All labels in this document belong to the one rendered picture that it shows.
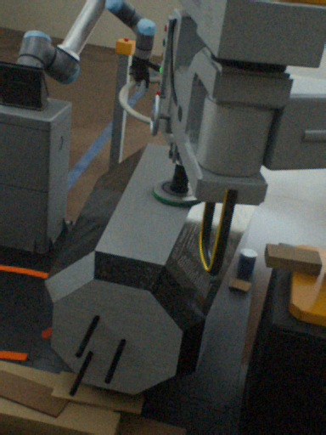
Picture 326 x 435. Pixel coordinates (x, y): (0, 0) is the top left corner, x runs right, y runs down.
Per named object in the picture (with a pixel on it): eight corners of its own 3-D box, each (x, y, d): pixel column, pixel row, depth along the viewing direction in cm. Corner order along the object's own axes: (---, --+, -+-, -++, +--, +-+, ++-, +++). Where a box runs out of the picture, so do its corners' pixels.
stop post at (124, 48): (128, 178, 461) (143, 40, 411) (121, 188, 444) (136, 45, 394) (105, 173, 464) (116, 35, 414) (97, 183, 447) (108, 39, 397)
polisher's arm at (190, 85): (256, 240, 164) (298, 69, 142) (178, 235, 161) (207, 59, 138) (211, 147, 228) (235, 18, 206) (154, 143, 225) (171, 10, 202)
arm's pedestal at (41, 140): (-31, 245, 344) (-37, 108, 304) (3, 210, 388) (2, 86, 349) (50, 261, 340) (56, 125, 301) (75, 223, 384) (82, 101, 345)
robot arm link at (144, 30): (152, 18, 286) (159, 26, 279) (149, 42, 294) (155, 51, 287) (134, 17, 283) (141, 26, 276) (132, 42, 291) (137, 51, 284)
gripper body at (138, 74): (128, 76, 299) (130, 53, 291) (142, 73, 303) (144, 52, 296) (136, 82, 294) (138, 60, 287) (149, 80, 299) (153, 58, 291)
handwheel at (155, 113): (177, 144, 208) (183, 104, 201) (150, 142, 206) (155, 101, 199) (172, 130, 221) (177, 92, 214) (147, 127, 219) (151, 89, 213)
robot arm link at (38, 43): (12, 59, 321) (19, 33, 327) (37, 76, 332) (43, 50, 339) (28, 50, 311) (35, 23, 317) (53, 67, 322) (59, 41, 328)
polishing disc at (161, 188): (143, 188, 237) (143, 185, 237) (176, 177, 252) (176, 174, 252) (182, 207, 226) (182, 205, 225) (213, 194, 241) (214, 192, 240)
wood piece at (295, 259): (315, 261, 222) (318, 250, 220) (319, 275, 213) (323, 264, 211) (263, 253, 223) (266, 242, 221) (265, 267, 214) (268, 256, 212)
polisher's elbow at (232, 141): (240, 150, 174) (254, 87, 165) (272, 177, 159) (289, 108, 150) (184, 152, 167) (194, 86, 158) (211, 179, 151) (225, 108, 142)
